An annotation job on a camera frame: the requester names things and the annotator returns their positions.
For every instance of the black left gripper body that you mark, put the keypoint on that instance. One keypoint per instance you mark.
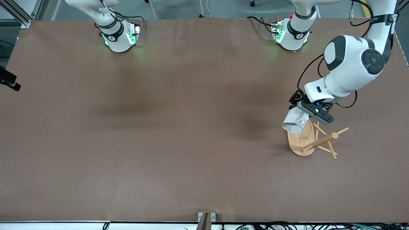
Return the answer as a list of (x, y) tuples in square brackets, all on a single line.
[(295, 97)]

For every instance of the grey metal bracket post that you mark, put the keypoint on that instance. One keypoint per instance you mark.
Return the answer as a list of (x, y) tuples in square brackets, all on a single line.
[(206, 223)]

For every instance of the white faceted plastic cup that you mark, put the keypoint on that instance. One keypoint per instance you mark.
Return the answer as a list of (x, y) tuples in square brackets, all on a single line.
[(295, 124)]

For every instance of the wooden cup rack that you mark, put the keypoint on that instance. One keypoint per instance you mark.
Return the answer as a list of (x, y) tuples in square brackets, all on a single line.
[(319, 142)]

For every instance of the aluminium frame profile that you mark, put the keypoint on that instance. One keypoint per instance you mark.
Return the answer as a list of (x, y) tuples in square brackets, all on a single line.
[(404, 4), (25, 24)]

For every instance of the white table edge rail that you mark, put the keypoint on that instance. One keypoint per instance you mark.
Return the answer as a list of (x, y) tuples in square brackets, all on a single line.
[(64, 227)]

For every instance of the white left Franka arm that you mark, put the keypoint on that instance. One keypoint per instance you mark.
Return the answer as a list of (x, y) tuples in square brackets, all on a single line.
[(351, 64)]

